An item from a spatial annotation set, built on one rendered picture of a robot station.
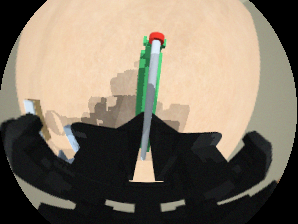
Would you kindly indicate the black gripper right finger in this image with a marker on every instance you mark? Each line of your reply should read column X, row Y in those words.
column 165, row 144

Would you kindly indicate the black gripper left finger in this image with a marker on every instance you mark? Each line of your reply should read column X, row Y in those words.
column 124, row 141

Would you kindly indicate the grey pin with red cap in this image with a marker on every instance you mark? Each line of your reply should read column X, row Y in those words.
column 156, row 39

